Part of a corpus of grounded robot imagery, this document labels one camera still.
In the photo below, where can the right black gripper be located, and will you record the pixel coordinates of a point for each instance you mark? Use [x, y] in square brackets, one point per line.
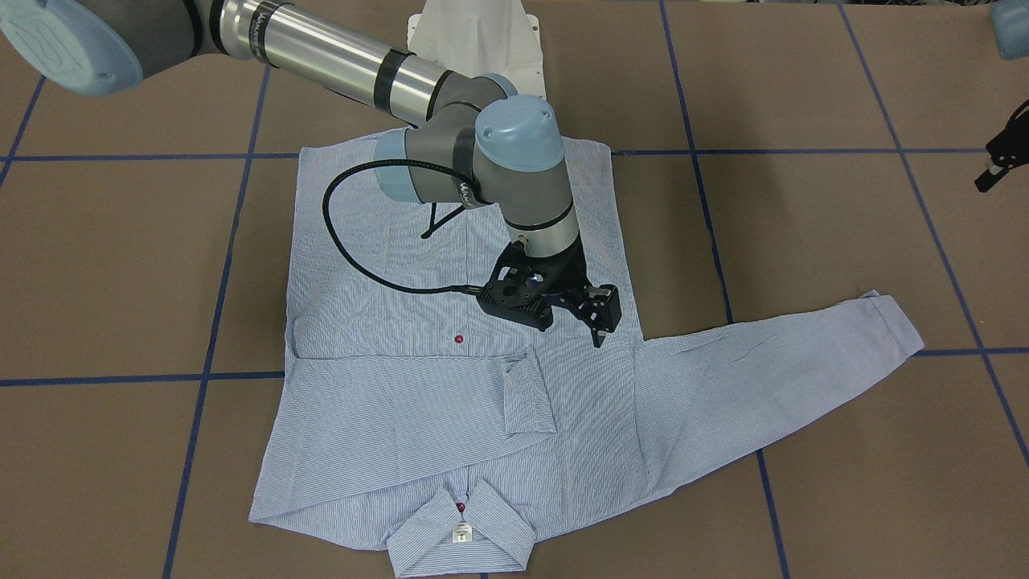
[569, 273]

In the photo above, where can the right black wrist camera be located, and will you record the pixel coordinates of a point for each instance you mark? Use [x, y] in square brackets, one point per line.
[513, 292]

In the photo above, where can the blue striped button shirt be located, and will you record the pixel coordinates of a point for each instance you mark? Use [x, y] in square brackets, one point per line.
[419, 425]

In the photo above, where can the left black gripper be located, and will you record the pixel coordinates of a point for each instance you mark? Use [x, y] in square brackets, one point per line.
[999, 153]

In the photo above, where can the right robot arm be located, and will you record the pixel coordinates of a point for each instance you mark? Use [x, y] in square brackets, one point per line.
[469, 141]

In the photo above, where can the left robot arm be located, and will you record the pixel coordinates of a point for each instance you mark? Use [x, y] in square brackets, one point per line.
[1010, 25]

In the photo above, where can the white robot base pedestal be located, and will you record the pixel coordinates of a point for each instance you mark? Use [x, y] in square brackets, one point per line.
[475, 38]

